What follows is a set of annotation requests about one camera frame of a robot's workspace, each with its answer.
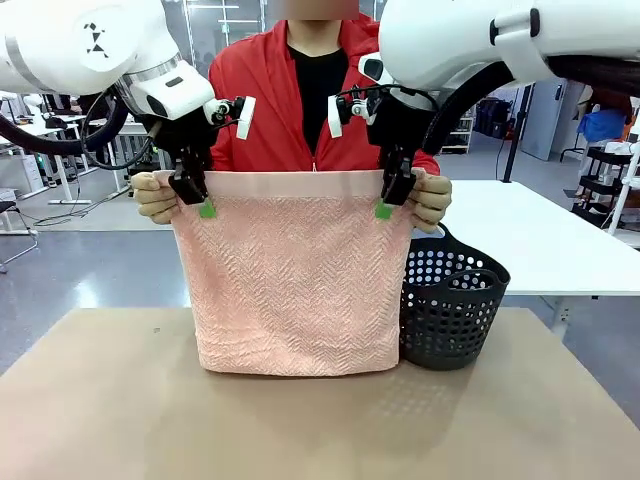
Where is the thin black right camera cable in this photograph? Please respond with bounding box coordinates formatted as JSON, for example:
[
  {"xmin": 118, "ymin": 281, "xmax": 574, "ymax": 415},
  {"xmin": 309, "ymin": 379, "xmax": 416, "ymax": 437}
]
[{"xmin": 334, "ymin": 82, "xmax": 420, "ymax": 102}]

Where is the large white table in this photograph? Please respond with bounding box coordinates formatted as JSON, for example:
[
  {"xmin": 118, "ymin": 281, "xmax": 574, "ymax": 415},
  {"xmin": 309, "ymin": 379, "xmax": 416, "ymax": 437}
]
[{"xmin": 438, "ymin": 178, "xmax": 640, "ymax": 342}]

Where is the black trolley cart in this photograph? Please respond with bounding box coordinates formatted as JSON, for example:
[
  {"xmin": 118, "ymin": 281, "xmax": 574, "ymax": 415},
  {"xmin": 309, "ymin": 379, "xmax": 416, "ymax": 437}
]
[{"xmin": 571, "ymin": 143, "xmax": 640, "ymax": 232}]

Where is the black tripod stand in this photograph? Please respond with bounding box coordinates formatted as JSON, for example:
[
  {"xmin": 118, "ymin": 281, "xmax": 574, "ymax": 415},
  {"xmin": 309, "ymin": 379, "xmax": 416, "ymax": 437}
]
[{"xmin": 498, "ymin": 83, "xmax": 535, "ymax": 185}]

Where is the thick black arm hose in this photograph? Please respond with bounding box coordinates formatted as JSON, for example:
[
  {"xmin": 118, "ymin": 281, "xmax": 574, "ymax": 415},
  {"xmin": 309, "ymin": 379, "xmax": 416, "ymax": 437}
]
[
  {"xmin": 0, "ymin": 83, "xmax": 132, "ymax": 157},
  {"xmin": 421, "ymin": 53, "xmax": 640, "ymax": 157}
]

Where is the thick black right arm hose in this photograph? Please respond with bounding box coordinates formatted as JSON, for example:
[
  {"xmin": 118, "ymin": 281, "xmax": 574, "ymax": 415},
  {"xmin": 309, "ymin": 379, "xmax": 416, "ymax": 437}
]
[{"xmin": 421, "ymin": 53, "xmax": 640, "ymax": 157}]

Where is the person in red jacket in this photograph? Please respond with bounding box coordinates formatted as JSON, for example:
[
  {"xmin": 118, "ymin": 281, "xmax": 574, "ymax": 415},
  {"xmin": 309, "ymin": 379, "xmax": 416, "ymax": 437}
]
[{"xmin": 206, "ymin": 0, "xmax": 442, "ymax": 175}]

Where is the person's right hand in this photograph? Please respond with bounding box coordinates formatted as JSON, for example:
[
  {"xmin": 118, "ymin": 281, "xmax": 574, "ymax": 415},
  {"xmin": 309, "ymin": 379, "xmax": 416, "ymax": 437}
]
[{"xmin": 130, "ymin": 171, "xmax": 181, "ymax": 227}]

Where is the pink woven towel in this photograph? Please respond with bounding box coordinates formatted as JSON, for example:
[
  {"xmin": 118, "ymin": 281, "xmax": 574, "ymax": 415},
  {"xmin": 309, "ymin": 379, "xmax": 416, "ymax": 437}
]
[{"xmin": 150, "ymin": 168, "xmax": 430, "ymax": 378}]

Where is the black suitcase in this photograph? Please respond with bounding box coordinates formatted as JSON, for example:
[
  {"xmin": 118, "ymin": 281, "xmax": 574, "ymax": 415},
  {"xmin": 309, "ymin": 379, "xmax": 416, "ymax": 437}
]
[{"xmin": 473, "ymin": 97, "xmax": 514, "ymax": 140}]

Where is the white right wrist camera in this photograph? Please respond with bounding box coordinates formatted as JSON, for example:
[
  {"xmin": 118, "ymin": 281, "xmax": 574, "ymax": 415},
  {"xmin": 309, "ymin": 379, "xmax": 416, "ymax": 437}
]
[{"xmin": 326, "ymin": 94, "xmax": 347, "ymax": 141}]

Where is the person's left forearm red sleeve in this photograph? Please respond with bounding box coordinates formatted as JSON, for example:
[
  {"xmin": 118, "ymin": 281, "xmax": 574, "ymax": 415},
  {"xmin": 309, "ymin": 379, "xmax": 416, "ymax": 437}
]
[{"xmin": 412, "ymin": 148, "xmax": 442, "ymax": 177}]

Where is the white desk with black bag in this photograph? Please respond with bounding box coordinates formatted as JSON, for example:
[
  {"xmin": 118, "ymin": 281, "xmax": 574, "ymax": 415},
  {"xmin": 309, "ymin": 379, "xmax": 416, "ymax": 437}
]
[{"xmin": 0, "ymin": 115, "xmax": 95, "ymax": 207}]

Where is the person's left hand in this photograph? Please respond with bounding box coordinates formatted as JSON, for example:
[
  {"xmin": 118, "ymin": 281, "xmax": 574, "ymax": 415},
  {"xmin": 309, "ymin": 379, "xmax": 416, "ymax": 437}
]
[{"xmin": 406, "ymin": 173, "xmax": 454, "ymax": 236}]

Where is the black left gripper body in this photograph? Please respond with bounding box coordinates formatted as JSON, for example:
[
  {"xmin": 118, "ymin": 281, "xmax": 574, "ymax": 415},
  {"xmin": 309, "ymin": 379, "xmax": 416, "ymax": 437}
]
[{"xmin": 133, "ymin": 106, "xmax": 217, "ymax": 174}]

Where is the dark perforated plastic basket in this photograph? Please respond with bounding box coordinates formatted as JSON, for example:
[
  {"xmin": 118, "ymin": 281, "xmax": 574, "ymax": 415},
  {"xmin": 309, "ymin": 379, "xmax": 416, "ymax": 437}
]
[{"xmin": 398, "ymin": 221, "xmax": 513, "ymax": 373}]

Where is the person's right forearm red sleeve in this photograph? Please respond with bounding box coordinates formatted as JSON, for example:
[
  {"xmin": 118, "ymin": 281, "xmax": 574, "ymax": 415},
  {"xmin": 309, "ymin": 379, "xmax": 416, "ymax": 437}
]
[{"xmin": 208, "ymin": 139, "xmax": 239, "ymax": 172}]

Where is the wooden shoe shelf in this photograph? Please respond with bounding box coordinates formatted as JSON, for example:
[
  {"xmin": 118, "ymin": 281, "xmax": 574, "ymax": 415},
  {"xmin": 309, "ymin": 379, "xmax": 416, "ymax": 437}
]
[{"xmin": 441, "ymin": 116, "xmax": 475, "ymax": 156}]

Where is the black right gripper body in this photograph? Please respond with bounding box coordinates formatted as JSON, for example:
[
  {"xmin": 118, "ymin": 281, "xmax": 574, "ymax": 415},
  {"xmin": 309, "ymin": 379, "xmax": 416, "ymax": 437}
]
[{"xmin": 366, "ymin": 96, "xmax": 437, "ymax": 166}]

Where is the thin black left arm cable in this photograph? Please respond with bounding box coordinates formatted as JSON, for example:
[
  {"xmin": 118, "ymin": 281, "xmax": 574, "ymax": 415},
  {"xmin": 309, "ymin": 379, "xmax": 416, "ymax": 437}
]
[{"xmin": 78, "ymin": 88, "xmax": 157, "ymax": 172}]

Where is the grey door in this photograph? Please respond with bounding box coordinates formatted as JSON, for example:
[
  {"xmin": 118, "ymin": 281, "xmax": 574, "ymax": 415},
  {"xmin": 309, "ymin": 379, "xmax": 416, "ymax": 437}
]
[{"xmin": 531, "ymin": 78, "xmax": 580, "ymax": 162}]

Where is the hanging blue garment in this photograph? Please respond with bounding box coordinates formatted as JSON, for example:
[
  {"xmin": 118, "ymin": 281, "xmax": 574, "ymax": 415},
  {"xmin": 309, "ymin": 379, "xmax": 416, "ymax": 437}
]
[{"xmin": 576, "ymin": 109, "xmax": 627, "ymax": 147}]

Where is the thick black left arm hose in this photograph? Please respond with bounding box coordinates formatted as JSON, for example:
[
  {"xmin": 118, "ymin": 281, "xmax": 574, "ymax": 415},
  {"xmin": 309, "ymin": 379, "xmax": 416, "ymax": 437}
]
[{"xmin": 0, "ymin": 83, "xmax": 132, "ymax": 157}]

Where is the hanging maroon jacket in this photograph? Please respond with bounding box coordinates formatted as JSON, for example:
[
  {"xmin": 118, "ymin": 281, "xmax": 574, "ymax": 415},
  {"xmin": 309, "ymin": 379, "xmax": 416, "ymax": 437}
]
[{"xmin": 582, "ymin": 83, "xmax": 634, "ymax": 127}]

